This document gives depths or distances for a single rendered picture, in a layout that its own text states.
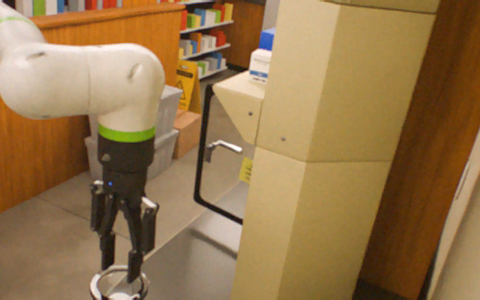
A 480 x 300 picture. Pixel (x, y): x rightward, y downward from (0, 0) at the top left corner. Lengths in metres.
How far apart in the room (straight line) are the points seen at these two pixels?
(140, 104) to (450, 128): 0.78
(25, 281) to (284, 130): 2.10
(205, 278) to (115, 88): 0.76
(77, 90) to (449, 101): 0.86
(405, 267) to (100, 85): 1.00
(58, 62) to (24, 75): 0.05
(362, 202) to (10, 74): 0.72
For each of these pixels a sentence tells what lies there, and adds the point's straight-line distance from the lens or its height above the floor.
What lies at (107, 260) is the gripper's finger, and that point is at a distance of 0.96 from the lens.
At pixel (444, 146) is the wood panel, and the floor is 1.39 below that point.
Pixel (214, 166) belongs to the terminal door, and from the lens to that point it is 1.48.
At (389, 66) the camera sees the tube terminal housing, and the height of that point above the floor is 1.61.
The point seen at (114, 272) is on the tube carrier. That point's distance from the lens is 1.02.
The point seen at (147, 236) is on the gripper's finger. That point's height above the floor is 1.31.
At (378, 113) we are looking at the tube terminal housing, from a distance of 0.99.
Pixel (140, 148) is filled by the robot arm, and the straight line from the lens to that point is 0.78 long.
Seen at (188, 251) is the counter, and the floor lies 0.94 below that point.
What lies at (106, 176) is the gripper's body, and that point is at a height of 1.41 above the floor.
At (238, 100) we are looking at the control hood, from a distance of 0.98.
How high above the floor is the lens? 1.81
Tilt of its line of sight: 25 degrees down
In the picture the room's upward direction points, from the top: 9 degrees clockwise
